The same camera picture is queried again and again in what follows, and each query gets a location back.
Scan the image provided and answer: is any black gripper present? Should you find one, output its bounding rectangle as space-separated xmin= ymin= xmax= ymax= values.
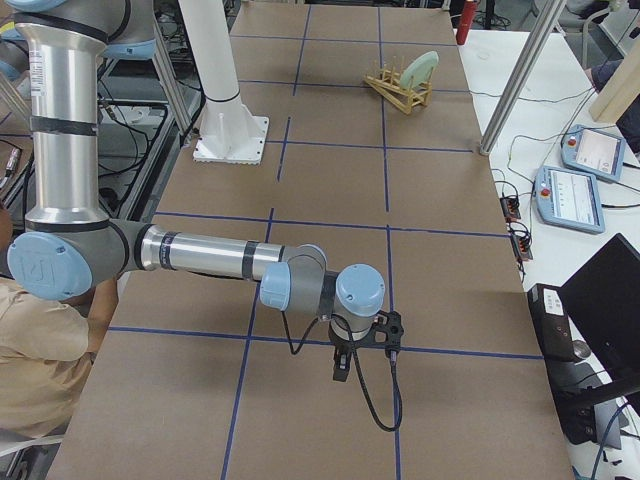
xmin=328 ymin=319 xmax=373 ymax=382

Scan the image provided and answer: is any light green plate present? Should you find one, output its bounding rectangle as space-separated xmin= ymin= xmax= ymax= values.
xmin=399 ymin=51 xmax=439 ymax=89

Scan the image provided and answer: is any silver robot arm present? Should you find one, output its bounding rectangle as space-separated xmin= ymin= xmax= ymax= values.
xmin=7 ymin=1 xmax=402 ymax=381

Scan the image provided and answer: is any near orange black connector box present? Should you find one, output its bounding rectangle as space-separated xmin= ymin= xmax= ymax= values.
xmin=510 ymin=231 xmax=533 ymax=262

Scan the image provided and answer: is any orange black connector box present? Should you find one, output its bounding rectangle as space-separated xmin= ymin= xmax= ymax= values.
xmin=510 ymin=231 xmax=533 ymax=262
xmin=499 ymin=195 xmax=521 ymax=222

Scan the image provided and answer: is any black computer box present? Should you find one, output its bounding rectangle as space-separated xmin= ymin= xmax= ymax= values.
xmin=527 ymin=284 xmax=622 ymax=449

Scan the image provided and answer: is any far orange black connector box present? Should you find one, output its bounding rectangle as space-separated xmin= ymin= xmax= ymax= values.
xmin=499 ymin=195 xmax=521 ymax=222

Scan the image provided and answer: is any black monitor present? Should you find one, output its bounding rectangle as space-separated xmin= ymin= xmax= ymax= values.
xmin=559 ymin=233 xmax=639 ymax=410

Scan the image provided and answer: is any near teach pendant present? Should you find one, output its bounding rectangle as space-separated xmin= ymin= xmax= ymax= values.
xmin=534 ymin=166 xmax=605 ymax=234

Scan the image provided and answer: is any teach pendant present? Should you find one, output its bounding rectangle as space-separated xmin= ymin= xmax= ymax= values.
xmin=534 ymin=166 xmax=605 ymax=234
xmin=561 ymin=124 xmax=627 ymax=183

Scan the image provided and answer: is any wooden dish rack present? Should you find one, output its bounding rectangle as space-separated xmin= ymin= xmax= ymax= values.
xmin=363 ymin=58 xmax=436 ymax=115

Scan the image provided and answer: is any person in beige shirt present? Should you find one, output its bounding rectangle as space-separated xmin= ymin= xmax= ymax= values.
xmin=0 ymin=202 xmax=119 ymax=441

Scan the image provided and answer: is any far teach pendant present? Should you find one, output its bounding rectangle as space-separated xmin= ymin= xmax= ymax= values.
xmin=561 ymin=124 xmax=627 ymax=183

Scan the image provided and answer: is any red bottle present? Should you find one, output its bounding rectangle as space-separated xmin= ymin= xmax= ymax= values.
xmin=456 ymin=0 xmax=478 ymax=46

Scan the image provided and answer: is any wooden board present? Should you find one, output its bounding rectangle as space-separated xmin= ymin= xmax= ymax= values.
xmin=589 ymin=38 xmax=640 ymax=124

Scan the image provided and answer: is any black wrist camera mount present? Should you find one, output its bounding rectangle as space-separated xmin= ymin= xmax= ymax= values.
xmin=371 ymin=311 xmax=404 ymax=362

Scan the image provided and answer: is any black camera cable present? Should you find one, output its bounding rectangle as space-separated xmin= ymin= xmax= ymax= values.
xmin=282 ymin=309 xmax=404 ymax=432

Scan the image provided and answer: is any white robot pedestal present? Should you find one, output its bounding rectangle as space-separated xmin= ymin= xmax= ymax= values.
xmin=179 ymin=0 xmax=269 ymax=165

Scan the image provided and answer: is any aluminium frame post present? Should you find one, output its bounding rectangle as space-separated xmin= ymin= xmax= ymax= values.
xmin=479 ymin=0 xmax=566 ymax=156

